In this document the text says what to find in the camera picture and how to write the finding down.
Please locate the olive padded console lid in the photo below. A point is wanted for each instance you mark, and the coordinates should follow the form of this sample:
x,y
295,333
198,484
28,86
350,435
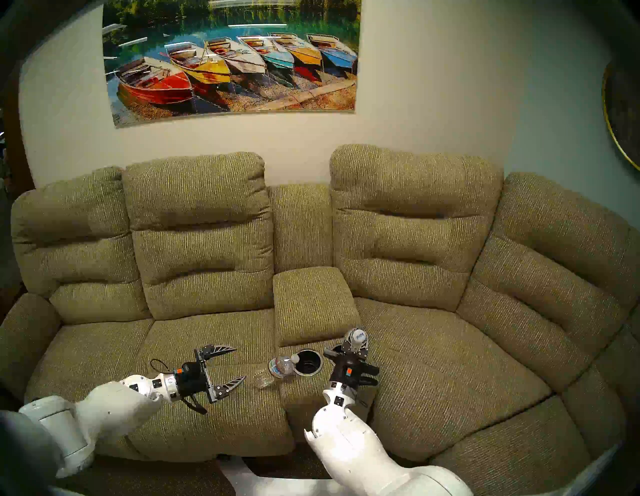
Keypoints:
x,y
312,305

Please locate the clear blue-labelled plastic bottle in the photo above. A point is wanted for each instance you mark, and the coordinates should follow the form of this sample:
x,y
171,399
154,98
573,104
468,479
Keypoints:
x,y
356,340

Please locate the clear red-banded water bottle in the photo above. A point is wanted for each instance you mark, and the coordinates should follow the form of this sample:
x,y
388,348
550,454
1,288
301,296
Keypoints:
x,y
277,367

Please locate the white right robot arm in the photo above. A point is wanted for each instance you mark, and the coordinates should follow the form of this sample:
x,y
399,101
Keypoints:
x,y
350,450

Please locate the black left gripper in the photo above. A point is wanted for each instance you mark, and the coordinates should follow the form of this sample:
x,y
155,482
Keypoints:
x,y
197,387

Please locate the olive green fabric sofa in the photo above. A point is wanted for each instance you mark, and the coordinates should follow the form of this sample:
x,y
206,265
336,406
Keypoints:
x,y
200,250

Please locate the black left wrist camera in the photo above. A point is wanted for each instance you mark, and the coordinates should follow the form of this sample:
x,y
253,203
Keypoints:
x,y
187,372

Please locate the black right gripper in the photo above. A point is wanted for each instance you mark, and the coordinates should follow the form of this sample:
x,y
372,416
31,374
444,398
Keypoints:
x,y
362,377

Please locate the gold-rimmed gear wall clock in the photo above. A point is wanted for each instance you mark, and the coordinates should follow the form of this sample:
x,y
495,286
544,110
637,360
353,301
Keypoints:
x,y
625,110

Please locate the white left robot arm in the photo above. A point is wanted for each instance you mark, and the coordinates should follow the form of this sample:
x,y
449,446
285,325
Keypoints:
x,y
115,405

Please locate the dark brown door frame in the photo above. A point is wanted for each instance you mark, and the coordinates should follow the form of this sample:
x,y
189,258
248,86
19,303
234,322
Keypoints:
x,y
22,150

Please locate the colourful boats wall painting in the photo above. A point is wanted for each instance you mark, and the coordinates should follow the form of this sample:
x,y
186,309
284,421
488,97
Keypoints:
x,y
225,60

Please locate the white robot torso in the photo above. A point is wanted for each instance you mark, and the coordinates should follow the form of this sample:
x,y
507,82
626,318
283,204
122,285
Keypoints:
x,y
260,482

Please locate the round metal cup holder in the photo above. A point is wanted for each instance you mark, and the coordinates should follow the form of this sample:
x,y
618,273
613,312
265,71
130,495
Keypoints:
x,y
307,372

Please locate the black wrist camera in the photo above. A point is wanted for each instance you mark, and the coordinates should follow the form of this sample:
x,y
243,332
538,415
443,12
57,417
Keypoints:
x,y
348,374
187,372

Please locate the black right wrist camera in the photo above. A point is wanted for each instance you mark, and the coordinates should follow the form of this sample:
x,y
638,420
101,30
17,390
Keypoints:
x,y
348,374

